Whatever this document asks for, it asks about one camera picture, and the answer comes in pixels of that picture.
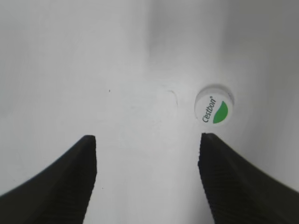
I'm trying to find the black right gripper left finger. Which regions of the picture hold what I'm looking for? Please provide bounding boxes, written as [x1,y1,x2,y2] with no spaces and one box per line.
[0,135,97,224]

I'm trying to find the white cestbon bottle cap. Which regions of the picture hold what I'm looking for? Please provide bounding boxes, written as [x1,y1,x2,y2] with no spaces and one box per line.
[194,84,235,127]

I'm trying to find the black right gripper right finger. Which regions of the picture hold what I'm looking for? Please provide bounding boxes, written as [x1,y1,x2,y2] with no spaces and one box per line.
[198,133,299,224]

